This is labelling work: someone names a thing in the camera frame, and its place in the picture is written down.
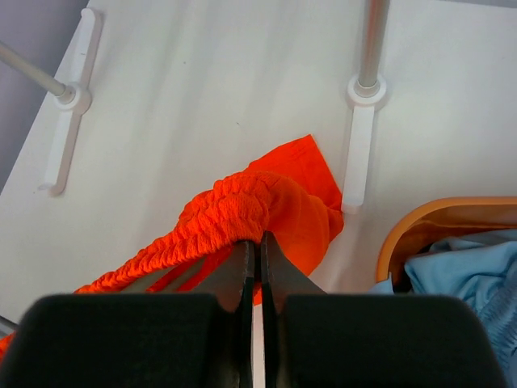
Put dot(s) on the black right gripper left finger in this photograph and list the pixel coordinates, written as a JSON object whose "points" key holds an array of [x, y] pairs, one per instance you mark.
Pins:
{"points": [[197, 339]]}

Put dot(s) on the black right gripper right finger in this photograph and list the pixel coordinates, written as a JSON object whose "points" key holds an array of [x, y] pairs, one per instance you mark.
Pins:
{"points": [[318, 339]]}

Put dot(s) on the orange shorts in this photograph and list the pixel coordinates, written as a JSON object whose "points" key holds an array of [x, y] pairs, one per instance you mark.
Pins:
{"points": [[289, 192]]}

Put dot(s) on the light blue shorts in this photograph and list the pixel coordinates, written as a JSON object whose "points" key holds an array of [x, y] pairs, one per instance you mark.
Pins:
{"points": [[480, 270]]}

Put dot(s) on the grey orange-shorts hanger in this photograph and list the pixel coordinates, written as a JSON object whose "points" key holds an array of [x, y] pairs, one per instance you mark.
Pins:
{"points": [[175, 279]]}

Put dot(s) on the orange plastic basket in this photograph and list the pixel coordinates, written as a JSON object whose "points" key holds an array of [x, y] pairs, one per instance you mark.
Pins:
{"points": [[438, 219]]}

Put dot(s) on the silver white clothes rack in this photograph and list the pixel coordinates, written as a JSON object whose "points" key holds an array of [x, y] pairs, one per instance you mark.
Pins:
{"points": [[366, 94]]}

